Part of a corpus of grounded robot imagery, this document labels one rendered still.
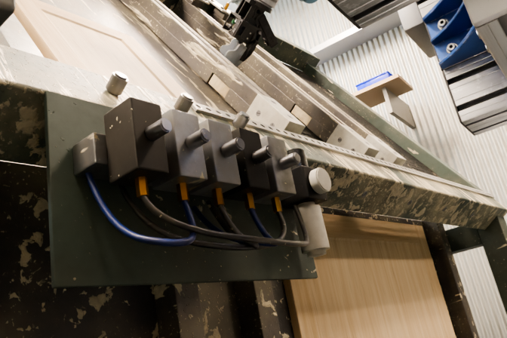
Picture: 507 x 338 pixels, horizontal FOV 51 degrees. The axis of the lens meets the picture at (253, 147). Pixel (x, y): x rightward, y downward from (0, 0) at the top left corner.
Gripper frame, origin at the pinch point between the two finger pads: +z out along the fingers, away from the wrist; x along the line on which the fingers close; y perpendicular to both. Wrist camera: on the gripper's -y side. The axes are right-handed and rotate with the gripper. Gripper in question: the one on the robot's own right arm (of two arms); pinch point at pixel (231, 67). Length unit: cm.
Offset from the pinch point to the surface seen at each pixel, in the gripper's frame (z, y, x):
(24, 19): 3, 62, 21
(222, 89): 2.4, 11.9, 17.4
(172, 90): 2.8, 34.3, 32.3
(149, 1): -2.3, 17.5, -28.9
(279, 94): 1.5, -21.8, 0.1
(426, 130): 5, -302, -123
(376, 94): 1, -251, -148
